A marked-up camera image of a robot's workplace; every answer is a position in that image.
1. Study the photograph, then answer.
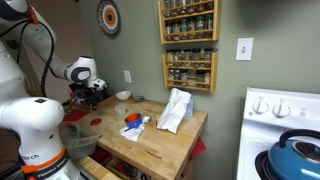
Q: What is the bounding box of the white stove knob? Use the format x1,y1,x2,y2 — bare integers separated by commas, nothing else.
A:
273,98,292,118
253,96,270,115

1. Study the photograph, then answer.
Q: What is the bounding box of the clear small lunch box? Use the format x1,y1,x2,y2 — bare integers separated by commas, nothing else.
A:
114,103,128,114
115,108,128,117

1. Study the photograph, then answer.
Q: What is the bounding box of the crumpled white paper towel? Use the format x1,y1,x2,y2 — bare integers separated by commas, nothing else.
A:
156,87,193,134

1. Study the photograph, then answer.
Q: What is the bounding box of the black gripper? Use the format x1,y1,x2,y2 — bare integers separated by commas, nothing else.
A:
79,83,110,112

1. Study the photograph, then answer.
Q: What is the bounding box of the white bowl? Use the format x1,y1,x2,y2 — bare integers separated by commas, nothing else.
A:
115,90,133,101

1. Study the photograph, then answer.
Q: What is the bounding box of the white cloth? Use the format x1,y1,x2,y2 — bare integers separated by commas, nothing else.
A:
119,114,153,142

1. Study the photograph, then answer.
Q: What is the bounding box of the black stove burner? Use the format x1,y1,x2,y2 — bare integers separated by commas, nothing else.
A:
254,149,278,180

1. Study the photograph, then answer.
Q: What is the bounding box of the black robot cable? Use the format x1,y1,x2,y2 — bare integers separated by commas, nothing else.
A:
0,19,56,98

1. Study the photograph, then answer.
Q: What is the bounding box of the light wooden board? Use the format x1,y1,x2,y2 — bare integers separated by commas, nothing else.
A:
74,155,121,180

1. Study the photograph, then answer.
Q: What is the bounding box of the teal kettle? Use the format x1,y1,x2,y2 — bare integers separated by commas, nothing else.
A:
268,129,320,180

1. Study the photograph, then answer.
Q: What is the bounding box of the white wall outlet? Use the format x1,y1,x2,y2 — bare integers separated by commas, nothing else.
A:
123,69,133,84

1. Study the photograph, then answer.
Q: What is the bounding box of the white light switch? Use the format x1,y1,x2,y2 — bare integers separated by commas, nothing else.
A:
235,37,255,62

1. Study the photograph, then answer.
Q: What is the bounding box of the red cloth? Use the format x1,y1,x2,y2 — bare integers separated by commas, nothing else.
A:
62,109,90,122
189,136,208,161

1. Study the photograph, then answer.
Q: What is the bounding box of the blue bowl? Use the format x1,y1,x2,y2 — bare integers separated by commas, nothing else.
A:
124,113,144,129

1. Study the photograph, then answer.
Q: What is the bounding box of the grey blue box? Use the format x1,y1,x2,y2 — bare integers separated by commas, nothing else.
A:
184,98,194,118

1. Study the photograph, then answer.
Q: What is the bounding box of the wooden tray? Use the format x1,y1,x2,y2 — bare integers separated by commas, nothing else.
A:
71,95,118,113

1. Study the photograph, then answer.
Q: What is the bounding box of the white stove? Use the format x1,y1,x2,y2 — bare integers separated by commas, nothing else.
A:
236,87,320,180

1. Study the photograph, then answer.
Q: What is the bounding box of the decorative wall plate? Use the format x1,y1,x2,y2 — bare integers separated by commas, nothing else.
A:
96,0,121,36

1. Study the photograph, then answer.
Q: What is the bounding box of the orange plastic cup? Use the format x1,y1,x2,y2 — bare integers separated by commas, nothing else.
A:
126,112,142,123

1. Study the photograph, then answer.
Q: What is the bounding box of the clear plastic bin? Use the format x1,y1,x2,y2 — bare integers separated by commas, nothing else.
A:
59,120,101,160

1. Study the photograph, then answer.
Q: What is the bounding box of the glass spice jar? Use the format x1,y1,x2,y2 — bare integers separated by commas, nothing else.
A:
204,0,215,11
166,49,175,67
163,1,172,18
187,17,197,40
204,13,214,38
172,20,181,41
168,68,176,85
177,0,187,15
192,48,202,68
165,21,174,42
180,69,189,86
180,18,189,40
203,47,214,68
174,49,184,67
204,71,212,88
195,15,205,39
195,0,205,13
183,49,193,67
170,0,179,17
196,69,205,88
186,0,196,14
174,69,182,86

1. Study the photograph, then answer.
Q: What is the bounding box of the wooden spice rack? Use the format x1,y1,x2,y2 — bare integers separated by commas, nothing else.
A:
162,50,219,94
157,0,222,45

